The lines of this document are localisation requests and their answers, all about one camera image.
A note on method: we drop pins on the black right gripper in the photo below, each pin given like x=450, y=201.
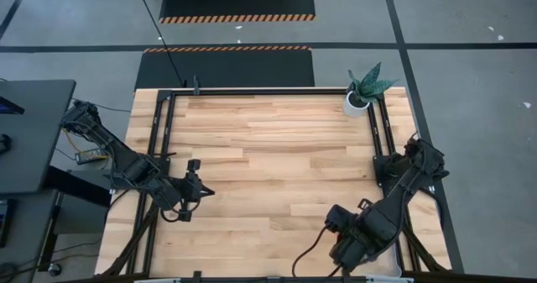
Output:
x=356, y=249

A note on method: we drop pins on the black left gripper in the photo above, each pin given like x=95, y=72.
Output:
x=182, y=192

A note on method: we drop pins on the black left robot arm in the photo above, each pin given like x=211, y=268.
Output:
x=117, y=153

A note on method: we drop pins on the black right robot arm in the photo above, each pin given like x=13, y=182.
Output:
x=403, y=178

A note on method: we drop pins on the clear plastic basket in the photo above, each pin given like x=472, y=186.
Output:
x=394, y=266

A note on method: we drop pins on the black power supply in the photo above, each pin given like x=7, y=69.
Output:
x=90, y=156

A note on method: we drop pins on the black striped-edge floor mat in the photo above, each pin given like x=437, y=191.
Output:
x=237, y=1
x=226, y=69

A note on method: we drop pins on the black desk leg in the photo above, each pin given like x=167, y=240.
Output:
x=79, y=190

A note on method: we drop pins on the white plant pot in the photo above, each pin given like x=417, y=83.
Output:
x=354, y=108

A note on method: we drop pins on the green snake plant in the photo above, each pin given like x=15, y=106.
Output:
x=371, y=85

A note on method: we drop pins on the round caster wheel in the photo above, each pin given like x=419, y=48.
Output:
x=54, y=269

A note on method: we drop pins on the grey desk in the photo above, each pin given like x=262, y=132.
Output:
x=25, y=148

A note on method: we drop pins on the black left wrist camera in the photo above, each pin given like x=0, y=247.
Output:
x=193, y=167

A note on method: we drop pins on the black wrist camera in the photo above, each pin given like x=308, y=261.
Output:
x=340, y=218
x=193, y=167

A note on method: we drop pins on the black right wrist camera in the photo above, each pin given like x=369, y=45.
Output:
x=340, y=218

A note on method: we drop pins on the silver aluminium bracket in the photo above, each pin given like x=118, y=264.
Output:
x=390, y=280
x=157, y=280

